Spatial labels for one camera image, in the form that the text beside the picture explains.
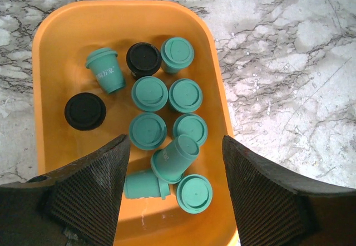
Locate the green capsule with chinese text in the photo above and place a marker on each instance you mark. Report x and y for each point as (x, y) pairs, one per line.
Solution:
(149, 94)

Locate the black coffee capsule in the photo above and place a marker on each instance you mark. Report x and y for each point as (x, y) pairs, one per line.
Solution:
(143, 59)

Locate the green capsule top edge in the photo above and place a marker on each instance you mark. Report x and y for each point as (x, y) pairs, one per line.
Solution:
(192, 125)

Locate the green capsule number 3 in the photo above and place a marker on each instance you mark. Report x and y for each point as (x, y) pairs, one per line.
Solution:
(177, 54)

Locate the green capsule late added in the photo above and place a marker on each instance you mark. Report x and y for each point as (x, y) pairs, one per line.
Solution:
(194, 193)

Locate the white side wall rack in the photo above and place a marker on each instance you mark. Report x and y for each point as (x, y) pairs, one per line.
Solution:
(145, 184)

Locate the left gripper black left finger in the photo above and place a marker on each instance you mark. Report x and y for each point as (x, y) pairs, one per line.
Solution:
(83, 197)

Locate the orange plastic storage basket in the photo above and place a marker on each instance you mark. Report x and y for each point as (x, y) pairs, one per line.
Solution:
(60, 47)

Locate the green capsule with number 3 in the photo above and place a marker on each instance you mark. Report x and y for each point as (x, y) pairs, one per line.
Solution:
(147, 131)

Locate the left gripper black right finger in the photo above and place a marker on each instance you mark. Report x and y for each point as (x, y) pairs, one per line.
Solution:
(276, 206)

